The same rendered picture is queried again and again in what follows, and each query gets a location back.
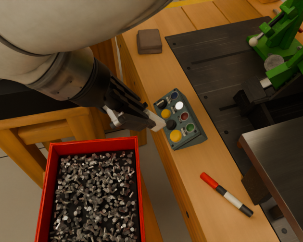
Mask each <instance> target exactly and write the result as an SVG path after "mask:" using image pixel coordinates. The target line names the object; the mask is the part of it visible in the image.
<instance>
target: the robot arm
mask: <svg viewBox="0 0 303 242"><path fill-rule="evenodd" d="M172 1H173V0H0V80H2V79H7V80H12V81H16V82H19V83H21V84H24V85H25V86H27V87H29V88H31V89H35V90H37V91H39V92H41V93H43V94H45V95H47V96H50V97H52V98H54V99H56V100H59V101H63V100H69V101H71V102H73V103H75V104H77V105H79V106H81V107H96V108H97V109H98V110H100V111H101V112H102V113H104V114H108V115H109V117H110V118H111V121H112V122H111V123H110V127H111V128H112V129H116V128H118V127H119V128H124V129H129V130H133V131H138V132H140V131H142V130H143V129H145V128H146V127H147V128H149V129H151V130H153V131H155V132H157V131H159V130H160V129H162V128H163V127H165V126H166V123H165V120H163V119H162V118H160V117H159V116H157V115H156V114H154V113H153V112H151V111H150V110H148V109H146V108H147V107H148V104H147V103H146V102H144V103H143V104H142V103H140V101H141V100H140V97H139V96H137V95H136V94H135V93H134V92H133V91H132V90H131V89H130V88H128V87H127V86H126V85H125V84H124V83H123V82H122V81H121V80H119V79H118V78H117V77H116V76H115V75H114V74H113V73H112V72H111V70H110V69H109V68H108V67H107V66H106V65H105V64H103V63H102V62H101V61H99V60H98V59H97V58H95V57H94V56H93V52H92V50H91V49H90V46H92V45H95V44H98V43H101V42H103V41H106V40H108V39H111V38H113V37H115V36H117V35H120V34H122V33H124V32H126V31H128V30H130V29H132V28H134V27H135V26H137V25H139V24H141V23H143V22H144V21H146V20H148V19H149V18H151V17H153V16H154V15H156V14H157V13H158V12H159V11H161V10H162V9H163V8H165V7H166V6H167V5H168V4H170V3H171V2H172Z"/></svg>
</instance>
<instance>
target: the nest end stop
mask: <svg viewBox="0 0 303 242"><path fill-rule="evenodd" d="M241 85H242V87H243V90H244V92H245V94H246V96H247V98H248V100H249V102H250V103H251V102H253V101H254V99H253V97H252V95H251V93H250V91H249V89H248V87H247V85H246V83H245V82H243V83H242V84H241Z"/></svg>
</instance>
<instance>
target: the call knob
mask: <svg viewBox="0 0 303 242"><path fill-rule="evenodd" d="M165 105H166V101H165V100H164V99H159V100H158V101H157V107H158V108H160V109H162V108H164V107H165Z"/></svg>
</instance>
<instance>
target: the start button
mask: <svg viewBox="0 0 303 242"><path fill-rule="evenodd" d="M170 139H171V140H172V141H173V142H177V141H179V140H180V139H181V132H180V131H179V130H173V131H172V132H171V133H170Z"/></svg>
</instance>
